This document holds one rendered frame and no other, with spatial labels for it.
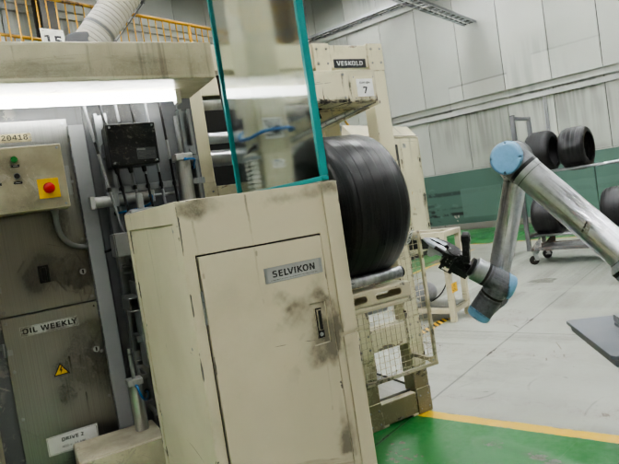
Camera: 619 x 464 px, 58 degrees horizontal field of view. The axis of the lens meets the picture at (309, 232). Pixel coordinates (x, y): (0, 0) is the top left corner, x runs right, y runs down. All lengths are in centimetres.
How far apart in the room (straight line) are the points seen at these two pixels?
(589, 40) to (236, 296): 1258
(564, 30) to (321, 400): 1266
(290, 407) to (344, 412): 15
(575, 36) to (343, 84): 1120
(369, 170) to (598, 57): 1155
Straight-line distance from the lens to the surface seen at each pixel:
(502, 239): 230
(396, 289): 224
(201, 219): 121
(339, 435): 142
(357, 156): 207
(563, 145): 750
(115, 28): 231
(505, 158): 210
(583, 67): 1345
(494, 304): 222
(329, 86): 254
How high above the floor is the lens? 122
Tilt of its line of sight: 3 degrees down
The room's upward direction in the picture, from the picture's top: 9 degrees counter-clockwise
